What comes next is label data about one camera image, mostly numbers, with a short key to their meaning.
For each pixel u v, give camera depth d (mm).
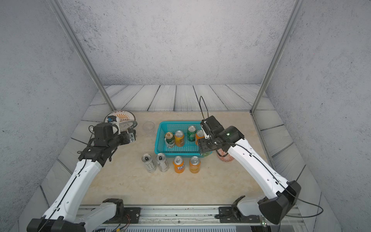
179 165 808
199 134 933
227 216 676
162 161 787
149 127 1076
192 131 958
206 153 747
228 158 921
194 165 808
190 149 988
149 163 790
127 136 687
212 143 514
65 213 385
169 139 915
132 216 729
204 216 741
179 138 925
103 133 550
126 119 1012
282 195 378
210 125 539
